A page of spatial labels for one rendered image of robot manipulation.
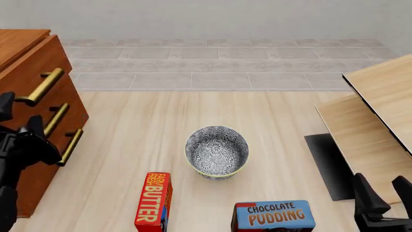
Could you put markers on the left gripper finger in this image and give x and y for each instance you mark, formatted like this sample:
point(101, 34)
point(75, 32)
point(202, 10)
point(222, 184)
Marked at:
point(45, 149)
point(5, 106)

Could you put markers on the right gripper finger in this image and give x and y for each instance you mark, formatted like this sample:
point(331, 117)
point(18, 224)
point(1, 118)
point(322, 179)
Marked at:
point(404, 191)
point(370, 195)

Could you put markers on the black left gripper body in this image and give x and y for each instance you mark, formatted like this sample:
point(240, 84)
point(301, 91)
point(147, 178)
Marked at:
point(13, 149)

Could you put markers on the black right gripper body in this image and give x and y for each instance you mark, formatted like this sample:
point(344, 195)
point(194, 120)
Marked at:
point(383, 223)

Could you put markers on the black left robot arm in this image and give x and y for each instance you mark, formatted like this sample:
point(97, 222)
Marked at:
point(7, 198)

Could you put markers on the protruding wooden cabinet drawer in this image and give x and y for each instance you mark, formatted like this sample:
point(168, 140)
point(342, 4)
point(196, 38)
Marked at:
point(35, 60)

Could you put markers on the wooden cabinet with drawers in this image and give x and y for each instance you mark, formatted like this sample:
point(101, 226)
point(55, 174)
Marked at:
point(14, 43)

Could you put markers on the blue chocolate pudding box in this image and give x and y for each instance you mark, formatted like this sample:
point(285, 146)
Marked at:
point(277, 216)

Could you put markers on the pale wood board black edge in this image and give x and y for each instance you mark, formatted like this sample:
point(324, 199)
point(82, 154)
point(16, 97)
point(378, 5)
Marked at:
point(383, 89)

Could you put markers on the red butter box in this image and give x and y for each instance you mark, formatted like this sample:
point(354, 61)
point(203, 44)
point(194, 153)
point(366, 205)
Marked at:
point(151, 203)

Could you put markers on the black white patterned bowl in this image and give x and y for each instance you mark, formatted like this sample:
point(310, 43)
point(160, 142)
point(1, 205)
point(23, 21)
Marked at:
point(216, 152)

